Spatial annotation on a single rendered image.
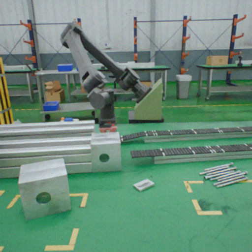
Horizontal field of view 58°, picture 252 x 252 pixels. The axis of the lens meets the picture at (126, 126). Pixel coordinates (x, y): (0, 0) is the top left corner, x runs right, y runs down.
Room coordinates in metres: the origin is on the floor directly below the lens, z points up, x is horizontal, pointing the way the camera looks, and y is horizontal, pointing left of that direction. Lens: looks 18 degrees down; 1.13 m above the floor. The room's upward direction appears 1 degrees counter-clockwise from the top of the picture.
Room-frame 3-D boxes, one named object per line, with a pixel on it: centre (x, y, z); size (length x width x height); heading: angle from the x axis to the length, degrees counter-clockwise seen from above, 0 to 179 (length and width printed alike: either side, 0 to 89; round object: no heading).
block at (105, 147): (0.68, 0.07, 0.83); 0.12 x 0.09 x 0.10; 5
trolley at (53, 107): (3.82, 1.01, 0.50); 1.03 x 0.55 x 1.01; 101
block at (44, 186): (0.48, 0.20, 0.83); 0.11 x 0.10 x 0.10; 20
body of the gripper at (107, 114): (0.86, 0.07, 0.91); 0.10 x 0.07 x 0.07; 4
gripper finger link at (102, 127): (0.83, 0.07, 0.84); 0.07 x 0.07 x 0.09; 4
